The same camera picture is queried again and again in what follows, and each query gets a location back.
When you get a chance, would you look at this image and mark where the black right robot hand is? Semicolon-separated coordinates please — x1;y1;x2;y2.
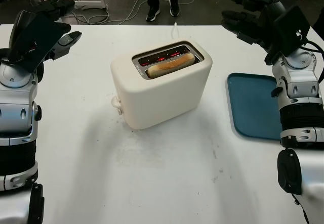
221;0;288;65

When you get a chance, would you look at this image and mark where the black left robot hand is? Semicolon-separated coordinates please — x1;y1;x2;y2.
7;0;83;63

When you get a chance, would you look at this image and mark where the toast slice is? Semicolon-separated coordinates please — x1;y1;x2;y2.
147;53;197;79

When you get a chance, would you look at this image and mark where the cream white toaster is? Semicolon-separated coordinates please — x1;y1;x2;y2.
110;40;213;130

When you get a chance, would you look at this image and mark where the blue plastic tray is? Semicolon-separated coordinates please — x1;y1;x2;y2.
227;72;283;141

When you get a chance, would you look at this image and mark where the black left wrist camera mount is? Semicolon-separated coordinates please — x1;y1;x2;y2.
7;13;72;73

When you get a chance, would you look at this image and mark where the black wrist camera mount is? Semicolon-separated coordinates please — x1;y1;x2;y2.
7;13;72;73
273;5;311;57

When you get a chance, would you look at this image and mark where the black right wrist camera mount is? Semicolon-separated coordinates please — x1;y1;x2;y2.
273;5;311;57

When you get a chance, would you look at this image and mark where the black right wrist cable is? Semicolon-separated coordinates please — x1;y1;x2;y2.
303;39;324;56

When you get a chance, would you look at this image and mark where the white toaster power cord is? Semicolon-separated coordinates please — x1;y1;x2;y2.
170;21;179;41

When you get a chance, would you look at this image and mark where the white floor cable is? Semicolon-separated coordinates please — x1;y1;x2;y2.
70;0;219;26

